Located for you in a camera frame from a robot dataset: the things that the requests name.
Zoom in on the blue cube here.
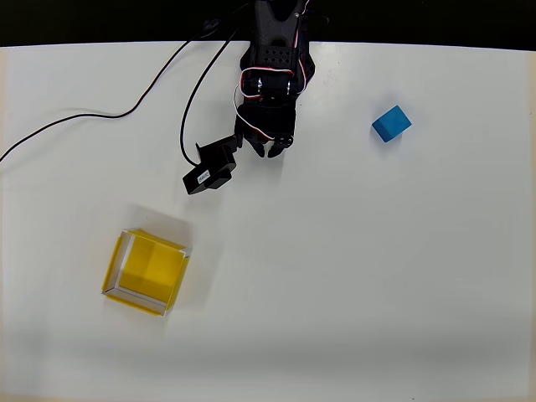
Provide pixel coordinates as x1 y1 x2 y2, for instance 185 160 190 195
371 104 413 144

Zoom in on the yellow paper box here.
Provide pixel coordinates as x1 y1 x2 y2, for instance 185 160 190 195
100 227 194 317

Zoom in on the red white servo cable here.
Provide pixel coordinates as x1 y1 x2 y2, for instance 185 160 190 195
232 66 295 144
291 0 316 95

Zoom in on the black webcam on bracket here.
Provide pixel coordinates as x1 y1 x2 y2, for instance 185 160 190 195
182 134 244 196

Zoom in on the long black cable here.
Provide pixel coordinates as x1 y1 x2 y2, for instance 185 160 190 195
0 18 221 163

